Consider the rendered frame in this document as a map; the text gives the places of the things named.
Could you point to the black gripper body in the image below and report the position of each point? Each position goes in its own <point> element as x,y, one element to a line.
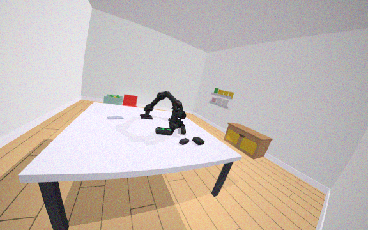
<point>173,121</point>

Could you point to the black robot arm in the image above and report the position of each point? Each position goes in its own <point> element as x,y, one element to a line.
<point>175,103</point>

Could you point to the dark grey unit with label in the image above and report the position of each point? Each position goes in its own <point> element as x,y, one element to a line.
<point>163,131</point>

